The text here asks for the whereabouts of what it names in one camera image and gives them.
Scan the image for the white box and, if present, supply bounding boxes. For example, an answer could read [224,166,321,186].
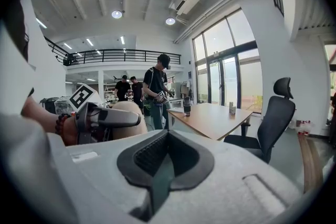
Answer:
[167,99,185,113]

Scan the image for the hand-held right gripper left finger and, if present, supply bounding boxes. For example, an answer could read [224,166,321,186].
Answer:
[117,130,169,189]

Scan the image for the black balcony railing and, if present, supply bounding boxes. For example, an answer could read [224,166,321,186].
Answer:
[44,36,182,67]

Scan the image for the black mesh office chair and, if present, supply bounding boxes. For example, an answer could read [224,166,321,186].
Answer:
[223,77,296,165]

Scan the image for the person's left forearm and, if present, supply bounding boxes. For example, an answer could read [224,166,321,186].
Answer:
[20,95,79,147]

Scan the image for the person's white shirt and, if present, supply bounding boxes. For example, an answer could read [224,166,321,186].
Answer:
[0,0,37,116]

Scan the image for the red and white bottles pack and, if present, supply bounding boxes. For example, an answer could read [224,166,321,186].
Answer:
[296,120,315,136]

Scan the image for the black framed glass doors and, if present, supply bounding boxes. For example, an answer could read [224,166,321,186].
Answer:
[192,8,264,114]

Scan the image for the wooden table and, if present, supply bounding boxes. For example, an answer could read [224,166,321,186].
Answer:
[167,102,254,141]
[297,133,324,194]

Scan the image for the dark red bead bracelet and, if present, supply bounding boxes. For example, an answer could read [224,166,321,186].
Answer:
[54,113,72,136]

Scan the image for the black tumbler bottle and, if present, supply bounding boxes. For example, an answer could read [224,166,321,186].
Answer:
[183,96,192,117]

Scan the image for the black bin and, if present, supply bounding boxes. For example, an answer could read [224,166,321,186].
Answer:
[39,97,60,115]

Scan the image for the beige rounded chair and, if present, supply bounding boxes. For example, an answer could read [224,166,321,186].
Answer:
[111,101,149,141]

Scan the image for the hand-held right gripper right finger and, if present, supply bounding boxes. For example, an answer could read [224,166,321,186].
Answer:
[167,130,215,191]

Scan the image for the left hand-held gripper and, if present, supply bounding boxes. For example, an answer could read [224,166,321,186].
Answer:
[68,83,143,145]

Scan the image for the clear plastic box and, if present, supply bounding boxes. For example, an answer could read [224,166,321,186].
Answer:
[54,97,73,115]

